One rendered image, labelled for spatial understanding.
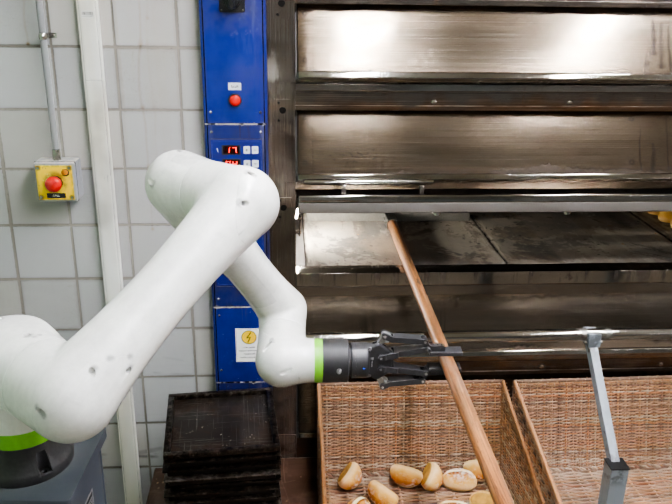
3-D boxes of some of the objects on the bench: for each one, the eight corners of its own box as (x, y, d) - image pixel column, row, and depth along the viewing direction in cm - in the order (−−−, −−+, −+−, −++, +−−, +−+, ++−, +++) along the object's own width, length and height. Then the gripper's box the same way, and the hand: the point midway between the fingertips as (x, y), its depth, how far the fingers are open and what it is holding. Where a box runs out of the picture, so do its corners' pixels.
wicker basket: (313, 460, 230) (314, 379, 220) (497, 456, 233) (506, 376, 224) (320, 581, 184) (321, 486, 175) (548, 573, 188) (562, 480, 178)
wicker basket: (500, 456, 233) (509, 377, 223) (678, 450, 237) (693, 372, 228) (556, 574, 188) (570, 481, 178) (774, 564, 192) (799, 472, 183)
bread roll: (356, 479, 222) (370, 467, 219) (346, 501, 213) (361, 488, 210) (343, 467, 222) (356, 454, 219) (332, 487, 214) (346, 475, 210)
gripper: (349, 317, 161) (460, 317, 163) (347, 384, 167) (454, 383, 168) (351, 333, 154) (467, 332, 156) (349, 403, 160) (461, 401, 161)
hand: (445, 359), depth 162 cm, fingers closed on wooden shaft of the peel, 3 cm apart
